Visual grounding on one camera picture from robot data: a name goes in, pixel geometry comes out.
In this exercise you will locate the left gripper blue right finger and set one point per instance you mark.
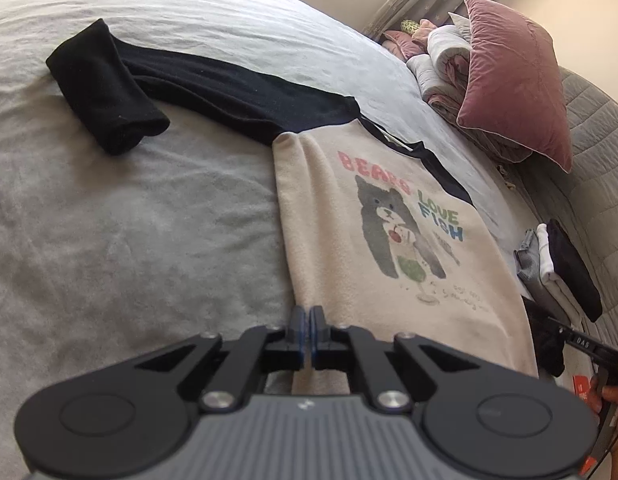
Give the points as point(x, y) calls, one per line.
point(367, 363)

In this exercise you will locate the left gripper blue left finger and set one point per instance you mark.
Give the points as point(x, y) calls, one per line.
point(245, 364)

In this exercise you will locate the beige black bear sweatshirt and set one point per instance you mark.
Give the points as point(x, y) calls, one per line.
point(376, 231)

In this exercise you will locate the red booklet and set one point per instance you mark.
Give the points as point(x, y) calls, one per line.
point(582, 386)

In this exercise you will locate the folded white garment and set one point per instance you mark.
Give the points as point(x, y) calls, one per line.
point(552, 282)

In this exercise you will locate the folded black garment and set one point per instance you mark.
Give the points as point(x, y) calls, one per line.
point(571, 268)

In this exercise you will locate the folded grey sweater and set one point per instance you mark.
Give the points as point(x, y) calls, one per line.
point(527, 260)

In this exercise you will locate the grey quilted headboard cover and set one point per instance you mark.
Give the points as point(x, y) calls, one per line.
point(585, 201)

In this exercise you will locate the folded grey pink quilt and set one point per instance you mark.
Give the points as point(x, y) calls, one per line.
point(442, 74)

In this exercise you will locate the pink velvet pillow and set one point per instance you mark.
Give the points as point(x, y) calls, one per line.
point(514, 89)

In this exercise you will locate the small pink pillow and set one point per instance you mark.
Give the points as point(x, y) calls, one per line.
point(410, 40)

